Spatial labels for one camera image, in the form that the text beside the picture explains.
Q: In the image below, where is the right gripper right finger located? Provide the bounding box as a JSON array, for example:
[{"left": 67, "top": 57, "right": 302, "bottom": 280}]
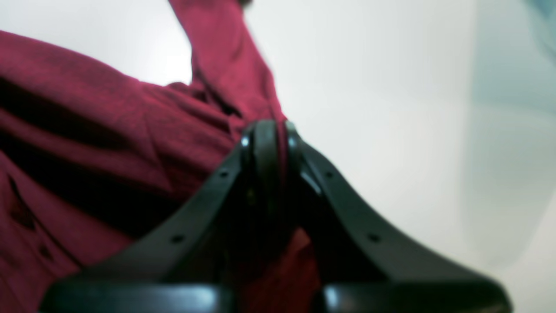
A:
[{"left": 285, "top": 121, "right": 513, "bottom": 313}]

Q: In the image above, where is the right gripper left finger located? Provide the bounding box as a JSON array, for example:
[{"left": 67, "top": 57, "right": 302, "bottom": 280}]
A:
[{"left": 39, "top": 120, "right": 278, "bottom": 313}]

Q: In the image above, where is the dark red t-shirt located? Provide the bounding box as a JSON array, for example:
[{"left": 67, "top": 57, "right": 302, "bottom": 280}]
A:
[{"left": 0, "top": 0, "right": 324, "bottom": 313}]

